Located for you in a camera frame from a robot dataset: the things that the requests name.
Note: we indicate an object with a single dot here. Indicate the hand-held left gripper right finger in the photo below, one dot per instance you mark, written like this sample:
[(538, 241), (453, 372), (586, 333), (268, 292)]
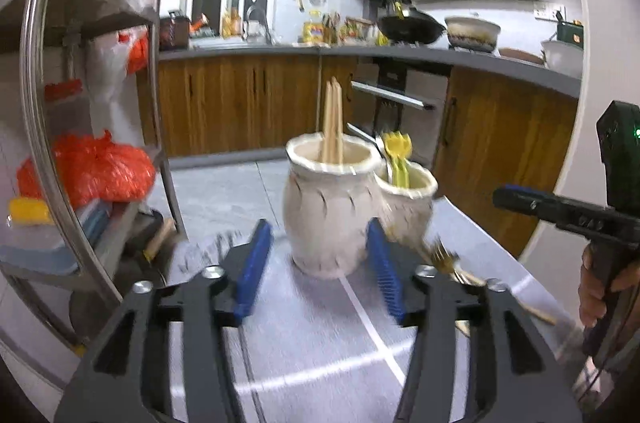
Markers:
[(385, 273)]

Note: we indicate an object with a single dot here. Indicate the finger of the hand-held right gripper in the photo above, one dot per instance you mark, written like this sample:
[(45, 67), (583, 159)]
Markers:
[(517, 189), (550, 213)]

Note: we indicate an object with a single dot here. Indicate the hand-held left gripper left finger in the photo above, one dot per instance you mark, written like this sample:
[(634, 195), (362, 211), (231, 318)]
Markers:
[(252, 273)]

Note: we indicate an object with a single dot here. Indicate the white ceramic double utensil holder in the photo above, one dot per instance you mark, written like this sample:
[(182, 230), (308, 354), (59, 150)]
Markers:
[(325, 223)]

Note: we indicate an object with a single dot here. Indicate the wooden chopstick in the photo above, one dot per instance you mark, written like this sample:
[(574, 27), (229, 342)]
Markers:
[(540, 313), (329, 123), (339, 128)]

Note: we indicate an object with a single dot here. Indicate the yellow plastic fork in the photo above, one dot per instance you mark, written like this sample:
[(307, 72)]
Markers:
[(393, 144)]

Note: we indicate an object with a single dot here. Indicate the silver metal spoon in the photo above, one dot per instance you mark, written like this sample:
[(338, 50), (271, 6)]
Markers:
[(367, 137)]

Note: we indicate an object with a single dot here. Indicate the person's right hand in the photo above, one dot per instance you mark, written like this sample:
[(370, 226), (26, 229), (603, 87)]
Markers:
[(590, 298)]

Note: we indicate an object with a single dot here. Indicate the grey striped mat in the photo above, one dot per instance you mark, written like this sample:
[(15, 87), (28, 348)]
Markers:
[(320, 343)]

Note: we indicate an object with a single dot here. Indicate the white bowl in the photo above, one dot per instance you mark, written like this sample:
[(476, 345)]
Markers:
[(562, 58)]

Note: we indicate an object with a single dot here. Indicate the grey kitchen countertop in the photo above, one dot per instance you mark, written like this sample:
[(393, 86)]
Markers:
[(500, 70)]

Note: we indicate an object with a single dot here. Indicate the dark green appliance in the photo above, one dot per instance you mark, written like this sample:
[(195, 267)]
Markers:
[(570, 34)]

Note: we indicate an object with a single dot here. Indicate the brown dish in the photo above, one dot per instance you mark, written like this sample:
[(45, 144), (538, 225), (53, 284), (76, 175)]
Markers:
[(522, 55)]

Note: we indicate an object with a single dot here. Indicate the built-in oven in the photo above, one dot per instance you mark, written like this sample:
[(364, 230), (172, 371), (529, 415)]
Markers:
[(400, 93)]

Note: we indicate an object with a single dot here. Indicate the white casserole pot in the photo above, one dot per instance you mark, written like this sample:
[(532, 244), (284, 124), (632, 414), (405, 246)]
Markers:
[(472, 34)]

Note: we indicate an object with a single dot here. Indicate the stack of blue-grey trays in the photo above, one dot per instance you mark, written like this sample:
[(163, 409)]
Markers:
[(95, 223)]

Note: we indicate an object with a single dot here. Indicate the wooden lower kitchen cabinets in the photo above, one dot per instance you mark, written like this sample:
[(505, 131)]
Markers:
[(225, 103)]

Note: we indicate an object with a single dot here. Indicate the large orange plastic bag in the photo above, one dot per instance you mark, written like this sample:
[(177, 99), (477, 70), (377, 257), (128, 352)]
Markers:
[(95, 168)]

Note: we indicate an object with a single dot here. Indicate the black wok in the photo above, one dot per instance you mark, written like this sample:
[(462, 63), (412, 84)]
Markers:
[(412, 28)]

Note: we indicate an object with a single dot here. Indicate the container with yellow lid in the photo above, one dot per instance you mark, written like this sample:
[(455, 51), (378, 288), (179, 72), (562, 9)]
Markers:
[(30, 228)]

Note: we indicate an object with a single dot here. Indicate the hanging white plastic bag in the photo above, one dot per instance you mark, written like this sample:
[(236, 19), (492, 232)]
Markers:
[(107, 88)]

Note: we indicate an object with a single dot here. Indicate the yellow oil bottle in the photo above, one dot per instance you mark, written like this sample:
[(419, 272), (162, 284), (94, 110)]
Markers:
[(313, 33)]

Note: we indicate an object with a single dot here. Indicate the hanging orange plastic bag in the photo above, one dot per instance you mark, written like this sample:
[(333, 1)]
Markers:
[(137, 50)]

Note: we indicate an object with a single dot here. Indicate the yellow glass bottles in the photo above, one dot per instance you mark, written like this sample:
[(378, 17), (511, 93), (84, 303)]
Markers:
[(232, 23)]

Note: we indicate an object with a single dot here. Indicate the container with red lid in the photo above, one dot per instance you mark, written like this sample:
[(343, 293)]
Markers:
[(65, 103)]

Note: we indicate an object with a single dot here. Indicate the dark electric pressure cooker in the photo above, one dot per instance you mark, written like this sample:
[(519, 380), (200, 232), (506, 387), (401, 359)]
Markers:
[(175, 30)]

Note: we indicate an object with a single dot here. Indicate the metal sink faucet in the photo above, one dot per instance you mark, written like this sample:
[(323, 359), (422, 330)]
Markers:
[(257, 15)]

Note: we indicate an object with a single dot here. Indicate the metal shelf rack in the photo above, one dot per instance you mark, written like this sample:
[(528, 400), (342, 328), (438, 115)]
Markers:
[(42, 53)]

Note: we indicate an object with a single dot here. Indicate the white wall socket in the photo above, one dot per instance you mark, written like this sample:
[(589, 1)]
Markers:
[(548, 11)]

